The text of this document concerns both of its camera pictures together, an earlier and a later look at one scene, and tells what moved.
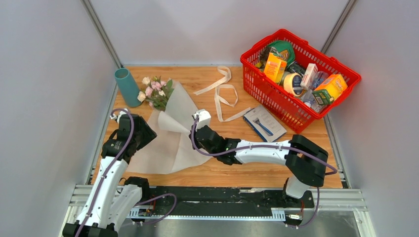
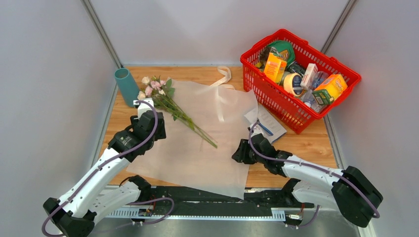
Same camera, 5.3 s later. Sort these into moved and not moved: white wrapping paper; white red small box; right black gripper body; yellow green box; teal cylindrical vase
Moved: white wrapping paper; right black gripper body
Not moved: white red small box; yellow green box; teal cylindrical vase
